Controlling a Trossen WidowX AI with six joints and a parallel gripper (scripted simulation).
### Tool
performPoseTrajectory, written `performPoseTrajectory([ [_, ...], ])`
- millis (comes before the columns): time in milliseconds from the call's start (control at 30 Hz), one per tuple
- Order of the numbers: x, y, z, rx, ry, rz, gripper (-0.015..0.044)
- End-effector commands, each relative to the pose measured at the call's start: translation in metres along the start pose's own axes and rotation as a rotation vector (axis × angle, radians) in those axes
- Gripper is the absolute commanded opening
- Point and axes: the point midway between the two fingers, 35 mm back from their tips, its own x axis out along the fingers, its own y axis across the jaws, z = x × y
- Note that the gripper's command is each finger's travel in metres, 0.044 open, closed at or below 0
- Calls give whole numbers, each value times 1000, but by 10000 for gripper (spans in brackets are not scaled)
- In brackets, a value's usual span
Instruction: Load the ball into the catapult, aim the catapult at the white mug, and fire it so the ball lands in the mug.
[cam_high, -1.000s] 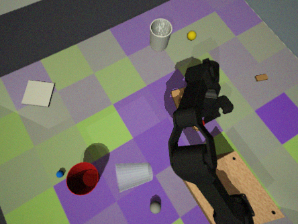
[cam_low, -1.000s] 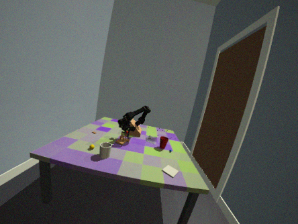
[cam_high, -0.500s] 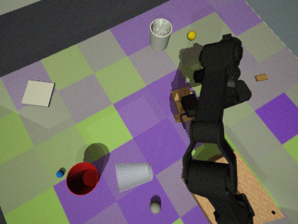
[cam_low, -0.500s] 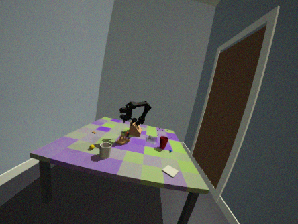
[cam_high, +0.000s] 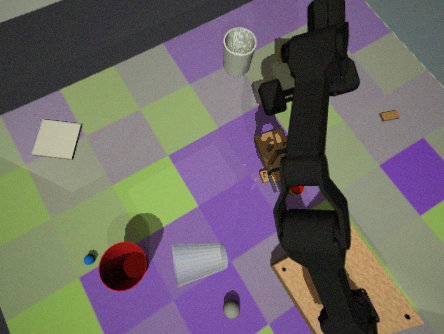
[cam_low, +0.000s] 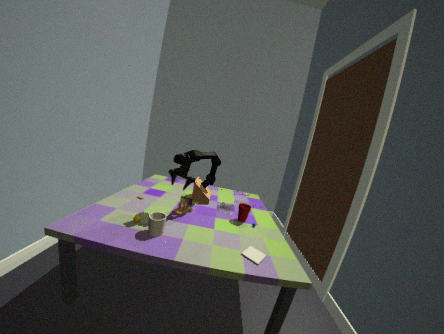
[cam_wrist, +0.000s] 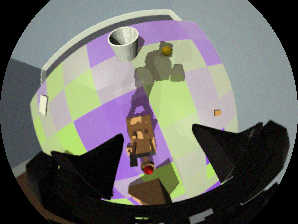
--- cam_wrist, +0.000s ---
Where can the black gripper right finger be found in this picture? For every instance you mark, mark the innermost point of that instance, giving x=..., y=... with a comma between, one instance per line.
x=224, y=149

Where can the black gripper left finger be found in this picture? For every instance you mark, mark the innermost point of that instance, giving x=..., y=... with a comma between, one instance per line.
x=98, y=167

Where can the yellow ball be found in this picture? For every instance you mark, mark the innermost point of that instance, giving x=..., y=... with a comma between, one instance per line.
x=166, y=51

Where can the red ball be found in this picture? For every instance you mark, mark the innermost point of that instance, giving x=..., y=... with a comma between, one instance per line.
x=148, y=169

